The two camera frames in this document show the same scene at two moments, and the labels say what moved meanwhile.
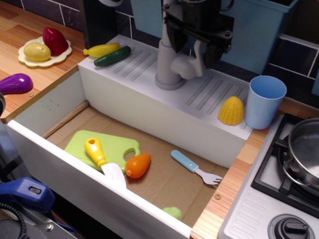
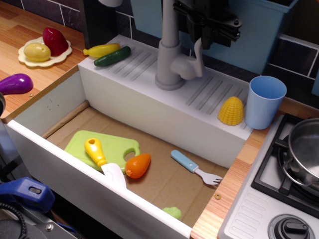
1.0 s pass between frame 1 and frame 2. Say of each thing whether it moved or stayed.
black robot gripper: moved
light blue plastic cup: stayed
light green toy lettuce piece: stayed
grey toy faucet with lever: stayed
